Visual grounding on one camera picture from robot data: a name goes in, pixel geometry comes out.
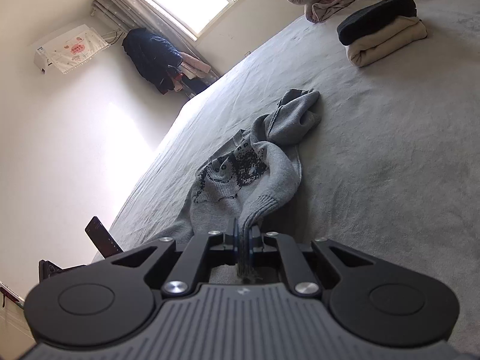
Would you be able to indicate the grey patterned knit sweater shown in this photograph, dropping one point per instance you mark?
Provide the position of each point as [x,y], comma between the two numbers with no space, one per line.
[253,174]

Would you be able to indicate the covered wall air conditioner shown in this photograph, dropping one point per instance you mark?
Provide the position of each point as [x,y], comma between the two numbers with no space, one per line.
[69,50]

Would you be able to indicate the grey star curtain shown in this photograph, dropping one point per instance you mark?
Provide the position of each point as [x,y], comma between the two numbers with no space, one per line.
[134,14]

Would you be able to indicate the pink hanging clothes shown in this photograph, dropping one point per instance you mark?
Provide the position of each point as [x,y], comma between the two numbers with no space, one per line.
[196,75]

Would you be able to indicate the folded black garment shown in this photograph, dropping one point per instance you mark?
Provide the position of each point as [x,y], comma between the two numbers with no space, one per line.
[373,18]

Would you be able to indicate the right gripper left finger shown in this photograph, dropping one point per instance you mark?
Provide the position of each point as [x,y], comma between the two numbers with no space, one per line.
[203,253]

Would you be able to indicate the grey bed sheet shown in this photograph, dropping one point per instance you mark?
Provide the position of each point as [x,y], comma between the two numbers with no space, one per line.
[392,169]

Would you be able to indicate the dark hanging jacket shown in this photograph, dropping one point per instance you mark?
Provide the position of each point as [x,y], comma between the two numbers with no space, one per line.
[154,57]

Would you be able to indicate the folded cream garment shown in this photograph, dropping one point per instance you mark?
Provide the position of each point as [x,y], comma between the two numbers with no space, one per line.
[373,47]

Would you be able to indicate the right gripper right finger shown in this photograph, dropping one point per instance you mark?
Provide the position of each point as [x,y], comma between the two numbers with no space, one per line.
[281,253]

